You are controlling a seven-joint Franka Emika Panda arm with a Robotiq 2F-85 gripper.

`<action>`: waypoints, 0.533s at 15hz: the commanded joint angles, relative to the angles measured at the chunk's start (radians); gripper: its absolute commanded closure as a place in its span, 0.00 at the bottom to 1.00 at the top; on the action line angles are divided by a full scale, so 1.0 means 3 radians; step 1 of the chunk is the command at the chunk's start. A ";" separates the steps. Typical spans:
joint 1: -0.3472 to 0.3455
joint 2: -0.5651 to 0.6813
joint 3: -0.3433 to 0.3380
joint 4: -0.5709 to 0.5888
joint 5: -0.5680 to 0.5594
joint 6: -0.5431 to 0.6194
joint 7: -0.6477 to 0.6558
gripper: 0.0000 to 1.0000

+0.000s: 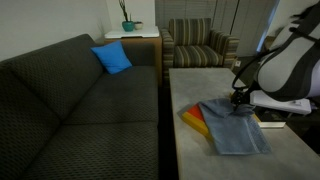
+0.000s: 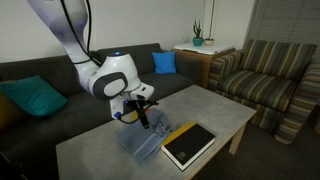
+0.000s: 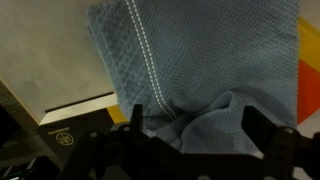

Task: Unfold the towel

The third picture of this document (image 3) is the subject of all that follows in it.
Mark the blue waffle towel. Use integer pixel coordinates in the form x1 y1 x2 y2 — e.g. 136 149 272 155
85 0 299 155

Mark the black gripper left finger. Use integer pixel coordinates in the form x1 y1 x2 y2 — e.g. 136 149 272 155
129 103 144 133

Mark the red and yellow book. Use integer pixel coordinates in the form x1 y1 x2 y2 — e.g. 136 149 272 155
295 15 320 126

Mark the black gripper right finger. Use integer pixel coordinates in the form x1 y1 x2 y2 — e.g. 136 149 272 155
240 105 279 153

